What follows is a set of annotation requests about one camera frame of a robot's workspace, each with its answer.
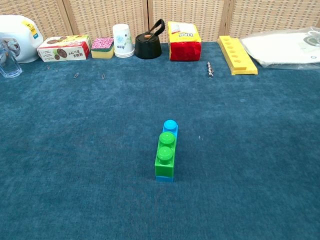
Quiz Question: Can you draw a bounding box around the chocolate cookie box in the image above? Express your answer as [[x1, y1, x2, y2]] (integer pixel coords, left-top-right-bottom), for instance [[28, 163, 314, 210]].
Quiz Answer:
[[36, 34, 93, 63]]

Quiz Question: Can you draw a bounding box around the pink patterned yellow sponge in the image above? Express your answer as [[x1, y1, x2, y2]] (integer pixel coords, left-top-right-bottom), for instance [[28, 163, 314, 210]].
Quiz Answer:
[[90, 36, 115, 60]]

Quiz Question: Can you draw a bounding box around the black lid with strap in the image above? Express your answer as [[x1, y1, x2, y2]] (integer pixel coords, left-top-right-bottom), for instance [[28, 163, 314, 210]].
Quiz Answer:
[[134, 18, 166, 60]]

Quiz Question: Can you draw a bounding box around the clear glass cup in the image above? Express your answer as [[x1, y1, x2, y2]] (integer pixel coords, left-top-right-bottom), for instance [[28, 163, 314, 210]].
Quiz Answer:
[[0, 38, 23, 79]]

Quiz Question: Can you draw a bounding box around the yellow tray with holes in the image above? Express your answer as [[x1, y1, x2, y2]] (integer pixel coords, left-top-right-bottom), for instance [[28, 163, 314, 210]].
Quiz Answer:
[[216, 35, 259, 76]]

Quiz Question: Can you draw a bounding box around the clear bag with white papers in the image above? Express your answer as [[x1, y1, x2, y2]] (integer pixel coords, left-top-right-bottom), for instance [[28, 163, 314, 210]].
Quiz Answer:
[[239, 26, 320, 70]]

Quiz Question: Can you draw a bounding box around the blue toy brick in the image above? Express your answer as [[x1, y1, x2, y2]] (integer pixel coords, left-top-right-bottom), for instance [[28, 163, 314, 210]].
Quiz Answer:
[[155, 119, 180, 183]]

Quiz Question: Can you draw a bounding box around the green toy brick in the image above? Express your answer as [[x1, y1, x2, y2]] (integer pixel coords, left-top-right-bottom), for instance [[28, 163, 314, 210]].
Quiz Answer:
[[154, 131, 176, 178]]

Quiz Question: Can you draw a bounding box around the blue table cloth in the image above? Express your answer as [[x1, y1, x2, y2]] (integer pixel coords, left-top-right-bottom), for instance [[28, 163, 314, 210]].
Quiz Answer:
[[0, 41, 320, 240]]

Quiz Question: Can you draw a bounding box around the yellow red snack bag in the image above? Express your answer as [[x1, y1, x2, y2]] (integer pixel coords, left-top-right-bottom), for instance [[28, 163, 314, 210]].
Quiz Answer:
[[167, 21, 202, 62]]

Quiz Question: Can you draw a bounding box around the white plastic jar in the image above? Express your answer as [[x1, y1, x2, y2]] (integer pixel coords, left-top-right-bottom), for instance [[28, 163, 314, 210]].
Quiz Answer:
[[0, 14, 45, 64]]

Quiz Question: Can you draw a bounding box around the white paper cup stack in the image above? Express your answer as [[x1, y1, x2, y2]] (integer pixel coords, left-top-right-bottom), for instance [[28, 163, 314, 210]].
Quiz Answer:
[[112, 23, 136, 59]]

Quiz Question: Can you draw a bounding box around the woven folding screen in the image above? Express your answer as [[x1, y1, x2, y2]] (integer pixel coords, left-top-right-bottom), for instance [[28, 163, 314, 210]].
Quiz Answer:
[[0, 0, 320, 44]]

